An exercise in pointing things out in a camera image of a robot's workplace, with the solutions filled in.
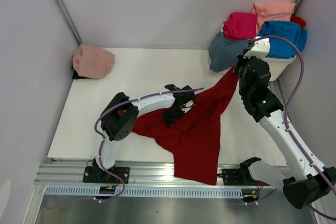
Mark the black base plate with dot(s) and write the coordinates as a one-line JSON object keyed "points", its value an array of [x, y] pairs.
{"points": [[97, 176], [238, 177]]}

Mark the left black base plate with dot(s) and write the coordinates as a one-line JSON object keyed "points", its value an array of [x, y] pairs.
{"points": [[97, 176]]}

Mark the bright red t-shirt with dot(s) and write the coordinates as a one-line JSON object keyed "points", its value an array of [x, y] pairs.
{"points": [[299, 21]]}

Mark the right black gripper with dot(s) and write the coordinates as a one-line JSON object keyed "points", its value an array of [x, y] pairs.
{"points": [[241, 60]]}

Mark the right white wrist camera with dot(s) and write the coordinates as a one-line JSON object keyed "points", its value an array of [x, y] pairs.
{"points": [[258, 47]]}

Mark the aluminium mounting rail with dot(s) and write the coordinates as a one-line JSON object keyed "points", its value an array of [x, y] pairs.
{"points": [[142, 174]]}

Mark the magenta t-shirt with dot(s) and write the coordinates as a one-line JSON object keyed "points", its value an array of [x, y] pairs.
{"points": [[240, 26]]}

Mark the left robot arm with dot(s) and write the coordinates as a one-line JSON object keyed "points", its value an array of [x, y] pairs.
{"points": [[118, 119]]}

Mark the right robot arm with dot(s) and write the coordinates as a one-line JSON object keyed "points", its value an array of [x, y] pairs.
{"points": [[308, 179]]}

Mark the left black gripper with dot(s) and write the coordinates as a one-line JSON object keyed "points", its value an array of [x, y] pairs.
{"points": [[168, 120]]}

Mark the left corner aluminium profile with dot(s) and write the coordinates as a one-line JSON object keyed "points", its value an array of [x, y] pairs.
{"points": [[68, 20]]}

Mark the slate blue t-shirt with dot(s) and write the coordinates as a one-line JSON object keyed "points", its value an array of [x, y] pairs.
{"points": [[223, 53]]}

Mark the white laundry basket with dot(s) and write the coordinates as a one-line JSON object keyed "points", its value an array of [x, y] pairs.
{"points": [[277, 66]]}

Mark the white slotted cable duct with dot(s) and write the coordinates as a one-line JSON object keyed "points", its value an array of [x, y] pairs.
{"points": [[103, 191]]}

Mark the salmon pink t-shirt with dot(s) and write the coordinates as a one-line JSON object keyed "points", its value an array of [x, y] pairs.
{"points": [[272, 11]]}

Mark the folded pink t-shirt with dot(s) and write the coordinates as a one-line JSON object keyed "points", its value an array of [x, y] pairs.
{"points": [[91, 62]]}

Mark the dark red t-shirt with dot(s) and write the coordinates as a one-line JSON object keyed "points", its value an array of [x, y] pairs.
{"points": [[194, 140]]}

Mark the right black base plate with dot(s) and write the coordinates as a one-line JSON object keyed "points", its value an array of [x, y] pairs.
{"points": [[238, 177]]}

